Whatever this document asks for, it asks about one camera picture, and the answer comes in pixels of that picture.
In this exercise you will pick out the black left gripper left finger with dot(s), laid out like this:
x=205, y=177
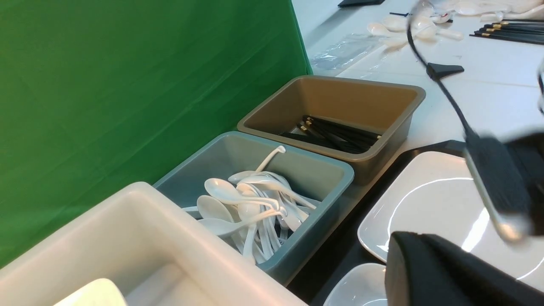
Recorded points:
x=428, y=270

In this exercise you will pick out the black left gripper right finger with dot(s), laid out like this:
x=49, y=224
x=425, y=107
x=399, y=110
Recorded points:
x=509, y=179

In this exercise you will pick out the small white square bowl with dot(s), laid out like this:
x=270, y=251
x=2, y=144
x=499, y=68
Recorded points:
x=361, y=286

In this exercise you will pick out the large white square plate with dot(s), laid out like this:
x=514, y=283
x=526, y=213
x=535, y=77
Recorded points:
x=435, y=194

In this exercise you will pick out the black serving tray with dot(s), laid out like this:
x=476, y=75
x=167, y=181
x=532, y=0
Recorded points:
x=341, y=251

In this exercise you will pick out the spare black chopsticks on table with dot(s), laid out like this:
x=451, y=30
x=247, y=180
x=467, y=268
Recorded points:
x=520, y=31

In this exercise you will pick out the brown plastic chopstick bin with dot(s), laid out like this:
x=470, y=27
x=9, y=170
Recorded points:
x=382, y=108

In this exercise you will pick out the teal plastic spoon bin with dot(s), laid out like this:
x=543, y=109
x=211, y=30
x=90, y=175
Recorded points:
x=309, y=174

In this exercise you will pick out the spare white spoons on table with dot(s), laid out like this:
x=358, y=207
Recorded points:
x=423, y=22

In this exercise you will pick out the pile of white spoons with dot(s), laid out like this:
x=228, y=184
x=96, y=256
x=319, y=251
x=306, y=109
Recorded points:
x=256, y=210

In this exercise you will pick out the pile of black chopsticks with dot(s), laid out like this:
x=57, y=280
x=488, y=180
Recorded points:
x=333, y=135

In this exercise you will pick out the clear plastic bag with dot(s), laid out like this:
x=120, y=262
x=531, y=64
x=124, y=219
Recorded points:
x=343, y=54

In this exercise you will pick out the large white plastic bin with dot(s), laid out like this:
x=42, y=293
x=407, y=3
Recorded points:
x=155, y=253

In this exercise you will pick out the stack of white plates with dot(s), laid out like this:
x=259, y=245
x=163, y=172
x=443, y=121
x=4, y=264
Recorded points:
x=100, y=292

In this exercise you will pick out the green backdrop cloth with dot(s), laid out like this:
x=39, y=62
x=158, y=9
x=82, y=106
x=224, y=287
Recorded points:
x=99, y=94

